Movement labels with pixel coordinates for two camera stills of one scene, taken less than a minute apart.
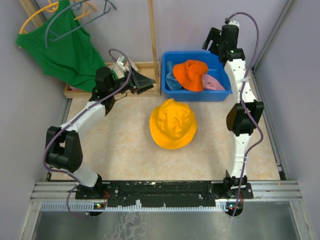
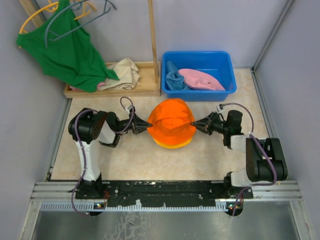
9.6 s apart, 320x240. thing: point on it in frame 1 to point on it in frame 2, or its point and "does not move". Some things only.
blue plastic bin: x=216 y=68 does not move
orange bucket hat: x=189 y=74 to x=171 y=120
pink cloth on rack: x=74 y=89 does not move
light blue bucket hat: x=172 y=82 does not move
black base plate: x=163 y=193 does not move
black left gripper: x=140 y=80 to x=142 y=125
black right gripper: x=213 y=35 to x=210 y=119
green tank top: x=64 y=49 does not move
